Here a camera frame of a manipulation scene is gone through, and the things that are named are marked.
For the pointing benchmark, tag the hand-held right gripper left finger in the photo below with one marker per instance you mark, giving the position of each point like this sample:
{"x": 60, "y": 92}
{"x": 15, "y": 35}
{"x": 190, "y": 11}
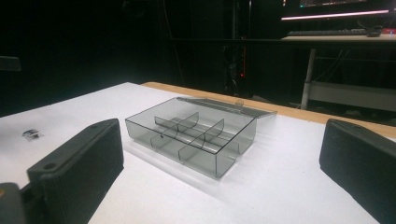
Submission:
{"x": 77, "y": 168}

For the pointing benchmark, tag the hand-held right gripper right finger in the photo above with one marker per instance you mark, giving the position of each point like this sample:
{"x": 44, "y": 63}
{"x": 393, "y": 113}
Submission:
{"x": 361, "y": 158}

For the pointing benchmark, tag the clear grey compartment box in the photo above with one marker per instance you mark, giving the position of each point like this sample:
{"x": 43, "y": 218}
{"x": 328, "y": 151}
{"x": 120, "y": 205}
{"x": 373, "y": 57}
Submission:
{"x": 199, "y": 137}

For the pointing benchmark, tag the small shiny metal piece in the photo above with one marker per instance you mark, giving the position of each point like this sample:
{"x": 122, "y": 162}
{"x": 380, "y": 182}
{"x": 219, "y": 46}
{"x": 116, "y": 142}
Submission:
{"x": 31, "y": 134}

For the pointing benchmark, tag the light wooden desk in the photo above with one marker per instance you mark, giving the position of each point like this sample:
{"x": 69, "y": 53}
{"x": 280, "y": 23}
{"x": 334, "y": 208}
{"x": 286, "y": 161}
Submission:
{"x": 342, "y": 38}

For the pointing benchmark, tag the dark device on desk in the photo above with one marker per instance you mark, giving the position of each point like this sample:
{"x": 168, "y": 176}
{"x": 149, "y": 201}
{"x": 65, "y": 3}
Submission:
{"x": 373, "y": 31}

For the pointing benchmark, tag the black keyboard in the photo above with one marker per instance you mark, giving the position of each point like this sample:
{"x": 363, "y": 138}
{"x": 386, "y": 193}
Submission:
{"x": 327, "y": 32}

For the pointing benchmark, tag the computer monitor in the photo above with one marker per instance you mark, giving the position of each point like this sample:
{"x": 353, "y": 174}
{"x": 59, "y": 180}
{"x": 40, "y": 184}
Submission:
{"x": 336, "y": 9}

